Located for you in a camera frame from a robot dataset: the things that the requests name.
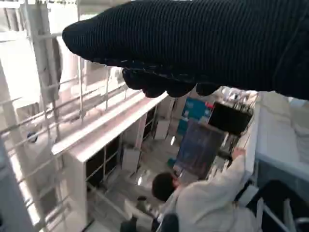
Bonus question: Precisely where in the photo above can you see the black knitted gloved right hand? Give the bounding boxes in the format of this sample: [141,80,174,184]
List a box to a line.
[62,0,309,100]

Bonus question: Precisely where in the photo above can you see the blue poster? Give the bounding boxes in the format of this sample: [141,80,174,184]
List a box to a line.
[177,96,215,136]

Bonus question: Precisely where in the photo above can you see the black monitor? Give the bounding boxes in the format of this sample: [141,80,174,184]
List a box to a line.
[207,101,254,136]

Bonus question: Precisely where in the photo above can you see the dark blue screen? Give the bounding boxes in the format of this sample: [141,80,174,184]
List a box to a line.
[175,119,224,181]

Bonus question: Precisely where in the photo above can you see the person at desk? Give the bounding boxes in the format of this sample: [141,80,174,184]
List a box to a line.
[152,147,264,232]

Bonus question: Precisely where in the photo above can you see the white shelf unit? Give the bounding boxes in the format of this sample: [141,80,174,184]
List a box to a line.
[52,93,169,225]

